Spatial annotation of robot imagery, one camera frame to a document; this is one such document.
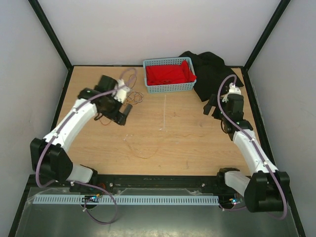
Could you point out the light blue slotted cable duct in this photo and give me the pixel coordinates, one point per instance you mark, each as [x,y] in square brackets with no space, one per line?
[127,200]

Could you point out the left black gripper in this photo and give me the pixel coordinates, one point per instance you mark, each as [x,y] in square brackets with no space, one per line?
[117,116]

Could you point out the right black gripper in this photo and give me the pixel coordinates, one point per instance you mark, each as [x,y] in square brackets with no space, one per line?
[213,101]

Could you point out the white zip tie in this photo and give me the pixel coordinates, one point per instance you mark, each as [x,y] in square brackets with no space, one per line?
[164,109]

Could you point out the red cloth in basket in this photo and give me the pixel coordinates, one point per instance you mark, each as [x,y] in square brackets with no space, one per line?
[169,74]

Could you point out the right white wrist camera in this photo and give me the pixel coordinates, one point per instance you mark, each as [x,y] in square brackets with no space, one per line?
[233,89]

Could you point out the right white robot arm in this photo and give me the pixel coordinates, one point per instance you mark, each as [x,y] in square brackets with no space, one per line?
[267,187]

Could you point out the black folded cloth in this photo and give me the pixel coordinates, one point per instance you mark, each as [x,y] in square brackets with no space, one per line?
[210,71]

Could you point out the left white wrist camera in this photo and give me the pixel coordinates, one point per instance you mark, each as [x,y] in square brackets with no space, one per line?
[121,91]

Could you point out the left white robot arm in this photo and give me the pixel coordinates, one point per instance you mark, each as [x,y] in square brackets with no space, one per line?
[49,154]

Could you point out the black metal frame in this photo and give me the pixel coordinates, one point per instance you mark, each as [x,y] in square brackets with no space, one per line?
[244,70]

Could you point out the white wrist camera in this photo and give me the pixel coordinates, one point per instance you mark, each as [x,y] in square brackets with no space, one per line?
[233,89]
[121,91]

